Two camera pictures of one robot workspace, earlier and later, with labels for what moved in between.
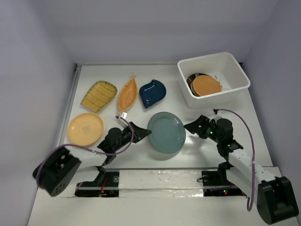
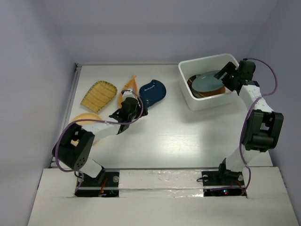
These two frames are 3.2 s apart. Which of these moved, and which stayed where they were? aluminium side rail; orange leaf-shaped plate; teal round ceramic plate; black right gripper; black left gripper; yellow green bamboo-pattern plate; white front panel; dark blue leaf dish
Moved: teal round ceramic plate; black right gripper; black left gripper
Stayed: dark blue leaf dish; white front panel; orange leaf-shaped plate; yellow green bamboo-pattern plate; aluminium side rail
